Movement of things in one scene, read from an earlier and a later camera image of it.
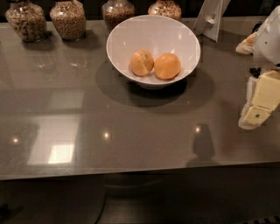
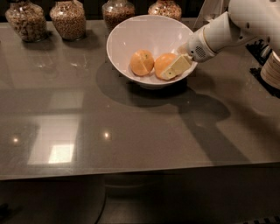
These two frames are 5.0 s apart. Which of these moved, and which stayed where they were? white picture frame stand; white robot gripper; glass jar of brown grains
Moved: white robot gripper
Stayed: glass jar of brown grains; white picture frame stand
